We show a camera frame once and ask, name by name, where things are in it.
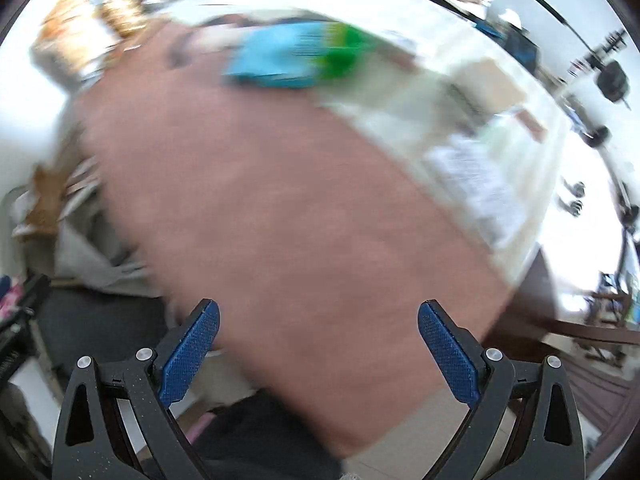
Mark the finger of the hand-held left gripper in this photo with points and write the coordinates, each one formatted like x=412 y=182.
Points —
x=25 y=305

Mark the white brown cloth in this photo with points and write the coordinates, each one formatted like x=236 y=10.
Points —
x=105 y=260

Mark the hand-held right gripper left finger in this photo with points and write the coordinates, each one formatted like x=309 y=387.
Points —
x=190 y=355

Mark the golden bottle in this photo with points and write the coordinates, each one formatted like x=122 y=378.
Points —
x=120 y=7

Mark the small brown piece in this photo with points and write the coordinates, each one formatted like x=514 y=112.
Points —
x=530 y=124

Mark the dark fleece clothing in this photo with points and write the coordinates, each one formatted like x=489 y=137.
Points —
x=270 y=440

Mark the chrome dumbbell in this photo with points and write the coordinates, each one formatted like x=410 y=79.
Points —
x=572 y=197

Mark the small cardboard box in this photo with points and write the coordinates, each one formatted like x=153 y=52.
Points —
x=492 y=80

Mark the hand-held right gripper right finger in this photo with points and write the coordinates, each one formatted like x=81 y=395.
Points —
x=447 y=355

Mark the yellow snack bag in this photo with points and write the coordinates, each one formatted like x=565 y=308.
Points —
x=70 y=40

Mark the white printed paper sheet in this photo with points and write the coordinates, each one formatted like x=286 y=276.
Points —
x=480 y=190

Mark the dark wooden chair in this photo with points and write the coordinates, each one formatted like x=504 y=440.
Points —
x=575 y=310

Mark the pink patterned packet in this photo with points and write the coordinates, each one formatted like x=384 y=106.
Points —
x=11 y=297

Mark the blue green snack bag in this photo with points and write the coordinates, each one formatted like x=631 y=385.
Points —
x=295 y=55

